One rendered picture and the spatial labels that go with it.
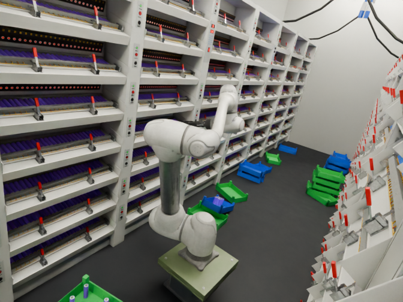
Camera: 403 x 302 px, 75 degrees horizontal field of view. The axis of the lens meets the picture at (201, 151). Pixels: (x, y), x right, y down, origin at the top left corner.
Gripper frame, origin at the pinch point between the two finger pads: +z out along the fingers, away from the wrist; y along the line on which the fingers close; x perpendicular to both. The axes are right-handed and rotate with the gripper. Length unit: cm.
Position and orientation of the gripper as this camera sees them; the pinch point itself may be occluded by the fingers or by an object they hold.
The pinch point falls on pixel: (187, 123)
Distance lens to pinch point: 183.1
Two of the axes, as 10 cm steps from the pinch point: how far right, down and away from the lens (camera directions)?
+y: -5.4, 2.0, -8.1
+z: -8.4, -0.9, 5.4
